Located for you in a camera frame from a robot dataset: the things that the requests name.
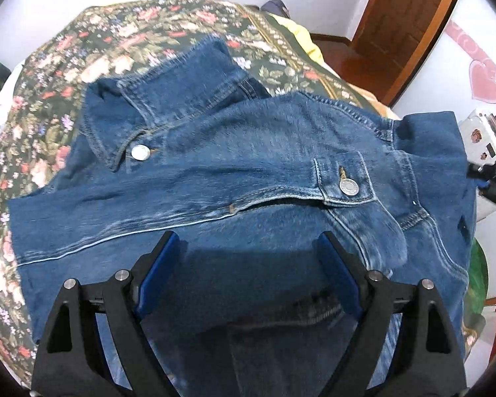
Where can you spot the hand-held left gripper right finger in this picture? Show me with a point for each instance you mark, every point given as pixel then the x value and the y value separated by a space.
pixel 339 275

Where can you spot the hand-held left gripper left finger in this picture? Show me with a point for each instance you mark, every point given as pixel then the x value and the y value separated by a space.
pixel 162 275

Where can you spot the blue denim jacket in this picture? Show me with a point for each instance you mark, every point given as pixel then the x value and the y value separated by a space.
pixel 239 165

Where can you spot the green shiny cloth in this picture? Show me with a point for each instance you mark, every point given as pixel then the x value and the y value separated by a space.
pixel 481 289

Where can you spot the brown wooden door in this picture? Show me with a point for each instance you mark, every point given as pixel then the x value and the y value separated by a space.
pixel 401 29

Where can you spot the yellow cloth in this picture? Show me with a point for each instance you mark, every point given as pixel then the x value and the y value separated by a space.
pixel 299 35

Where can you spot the floral bedspread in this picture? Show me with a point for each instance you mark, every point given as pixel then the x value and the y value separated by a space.
pixel 62 74

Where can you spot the dark purple object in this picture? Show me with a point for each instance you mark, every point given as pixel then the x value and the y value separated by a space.
pixel 276 8

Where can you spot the pink heart wall sticker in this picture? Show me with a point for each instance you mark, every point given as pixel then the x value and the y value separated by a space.
pixel 485 78

